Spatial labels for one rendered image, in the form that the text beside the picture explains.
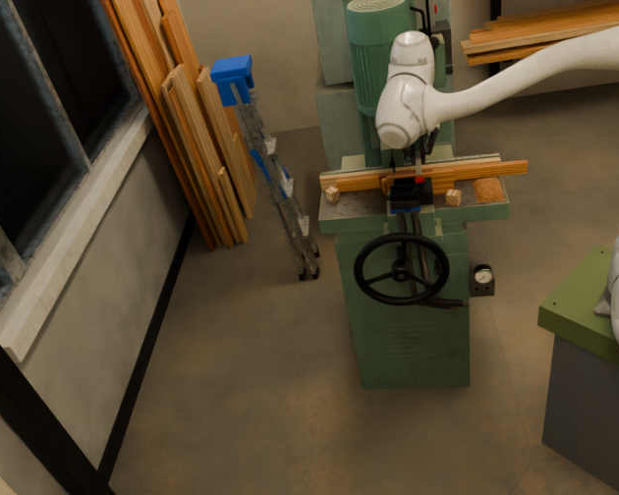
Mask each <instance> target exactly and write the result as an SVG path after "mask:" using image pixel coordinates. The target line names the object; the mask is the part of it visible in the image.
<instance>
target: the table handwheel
mask: <svg viewBox="0 0 619 495"><path fill-rule="evenodd" d="M397 242H402V246H401V247H394V253H395V261H394V262H393V263H392V264H391V271H390V272H388V273H385V274H382V275H380V276H377V277H374V278H371V279H368V280H365V278H364V275H363V265H364V262H365V260H366V258H367V257H368V255H369V254H370V253H371V252H373V251H374V250H375V249H377V248H379V247H381V246H384V245H387V244H391V243H397ZM408 243H414V244H418V245H421V246H423V247H425V248H428V249H429V250H430V251H432V252H433V253H434V254H435V256H436V257H437V258H438V259H439V260H440V262H441V265H442V271H443V272H442V274H441V275H439V277H438V279H437V281H436V282H435V283H434V284H431V283H429V282H427V281H425V280H424V279H422V278H420V277H418V276H416V275H415V274H413V273H411V264H410V262H409V261H407V258H406V251H407V245H408ZM449 273H450V264H449V260H448V257H447V255H446V253H445V251H444V250H443V249H442V248H441V246H440V245H438V244H437V243H436V242H434V241H433V240H431V239H429V238H427V237H425V236H422V235H418V234H414V233H405V232H400V233H391V234H387V235H383V236H380V237H378V238H376V239H374V240H372V241H370V242H369V243H367V244H366V245H365V246H364V247H363V248H362V249H361V250H360V252H359V253H358V255H357V257H356V259H355V263H354V277H355V280H356V282H357V284H358V286H359V287H360V289H361V290H362V291H363V292H364V293H365V294H366V295H367V296H369V297H370V298H372V299H373V300H375V301H377V302H380V303H385V304H390V305H399V306H403V305H412V304H417V303H422V302H425V301H427V300H429V299H431V298H432V297H434V296H435V295H436V294H438V293H439V292H440V291H441V290H442V288H443V287H444V286H445V284H446V282H447V280H448V277H449ZM391 277H392V279H393V280H394V281H396V282H406V281H408V280H409V279H412V280H414V281H416V282H418V283H420V284H422V285H424V286H426V287H428V288H429V289H428V290H426V291H424V292H423V293H420V294H418V295H415V296H411V297H403V298H397V297H390V296H386V295H383V294H380V293H379V292H377V291H376V290H374V289H373V288H372V287H371V286H370V284H373V283H376V282H378V281H381V280H384V279H388V278H391Z"/></svg>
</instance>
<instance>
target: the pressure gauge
mask: <svg viewBox="0 0 619 495"><path fill-rule="evenodd" d="M483 276H484V277H483ZM482 277H483V278H482ZM493 277H494V274H493V271H492V268H491V267H490V266H489V265H487V264H481V265H478V266H477V267H475V269H474V278H475V280H476V281H477V282H478V283H481V284H485V283H488V282H490V281H491V280H492V279H493ZM481 278H482V279H481Z"/></svg>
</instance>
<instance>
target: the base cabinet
mask: <svg viewBox="0 0 619 495"><path fill-rule="evenodd" d="M446 255H447V257H448V260H449V264H450V273H449V277H448V280H447V282H446V284H445V286H444V287H443V288H442V290H441V291H440V292H439V293H438V294H436V295H435V296H434V297H435V298H442V299H451V300H452V299H453V300H465V301H469V302H470V295H469V253H455V254H446ZM436 258H437V257H436V256H435V255H430V256H427V257H426V259H427V264H428V270H429V275H430V281H431V284H434V283H435V282H436V281H437V279H438V277H439V276H438V275H435V274H434V270H433V267H434V259H436ZM412 260H413V265H414V271H415V275H416V276H418V277H420V278H422V270H421V266H420V261H419V257H418V256H417V257H412ZM394 261H395V258H391V259H378V260H366V261H365V262H364V265H363V275H364V278H365V280H368V279H371V278H374V277H377V276H380V275H382V274H385V273H388V272H390V271H391V264H392V263H393V262H394ZM354 263H355V261H353V262H341V263H339V262H338V266H339V271H340V276H341V281H342V286H343V291H344V296H345V301H346V306H347V311H348V316H349V321H350V326H351V331H352V336H353V341H354V346H355V351H356V356H357V361H358V366H359V371H360V376H361V380H362V385H363V389H364V390H372V389H400V388H427V387H456V386H470V385H471V377H470V306H469V307H459V306H457V309H456V310H451V309H443V308H434V307H427V306H418V305H416V304H412V305H403V306H399V305H390V304H385V303H382V302H377V301H375V300H373V299H372V298H370V297H369V296H367V295H366V294H365V293H364V292H363V291H362V290H361V289H360V287H359V286H358V284H357V282H356V280H355V277H354ZM370 286H371V287H372V288H373V289H374V290H376V291H377V292H379V293H380V294H383V295H386V296H390V297H397V298H403V297H410V296H411V294H410V288H409V282H408V281H406V282H396V281H394V280H393V279H392V277H391V278H388V279H384V280H381V281H378V282H376V283H373V284H370Z"/></svg>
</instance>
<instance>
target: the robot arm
mask: <svg viewBox="0 0 619 495"><path fill-rule="evenodd" d="M576 69H601V70H616V71H619V26H618V27H613V28H609V29H605V30H602V31H598V32H594V33H590V34H586V35H582V36H578V37H574V38H571V39H568V40H564V41H561V42H558V43H556V44H553V45H550V46H548V47H546V48H544V49H541V50H539V51H537V52H536V53H534V54H533V55H531V56H529V57H527V58H525V59H523V60H522V61H520V62H518V63H516V64H514V65H513V66H511V67H509V68H507V69H505V70H504V71H502V72H500V73H498V74H496V75H495V76H493V77H491V78H489V79H487V80H486V81H484V82H481V83H479V84H477V85H475V86H473V87H471V88H469V89H466V90H463V91H460V92H455V93H441V92H438V91H437V90H435V89H434V88H433V82H434V56H433V50H432V47H431V44H430V41H429V39H428V37H427V35H426V34H424V33H422V32H419V31H407V32H404V33H401V34H399V35H398V36H397V37H396V38H395V40H394V42H393V45H392V48H391V53H390V63H389V65H388V78H387V83H386V87H385V88H384V89H383V91H382V93H381V96H380V99H379V102H378V106H377V110H376V116H375V126H376V129H377V133H378V135H379V138H380V139H381V141H382V142H383V143H384V144H386V145H387V146H389V147H392V148H397V149H402V151H403V153H404V156H405V157H411V158H412V165H416V170H417V175H421V174H422V164H424V163H425V156H426V155H430V154H431V152H432V149H433V146H434V143H435V139H436V136H437V135H438V133H439V132H440V124H441V123H443V122H447V121H451V120H455V119H459V118H463V117H466V116H469V115H472V114H475V113H477V112H478V111H481V110H483V109H485V108H487V107H489V106H491V105H493V104H495V103H497V102H499V101H501V100H503V99H505V98H507V97H509V96H511V95H513V94H515V93H517V92H519V91H521V90H523V89H525V88H527V87H529V86H531V85H533V84H535V83H538V82H540V81H542V80H544V79H546V78H549V77H551V76H553V75H556V74H559V73H562V72H565V71H570V70H576ZM429 132H430V135H429V139H428V143H427V146H426V148H424V135H425V134H426V133H429ZM418 138H420V151H415V141H416V140H417V139H418ZM408 146H411V150H409V149H408ZM593 314H594V315H596V316H601V317H609V318H611V323H612V330H613V334H614V336H615V339H616V340H617V342H618V344H619V236H618V238H617V239H616V241H615V243H614V246H613V249H612V252H611V257H610V262H609V270H608V277H607V285H606V287H605V289H604V291H603V294H602V296H601V298H600V301H599V303H598V304H597V305H596V306H595V307H594V308H593Z"/></svg>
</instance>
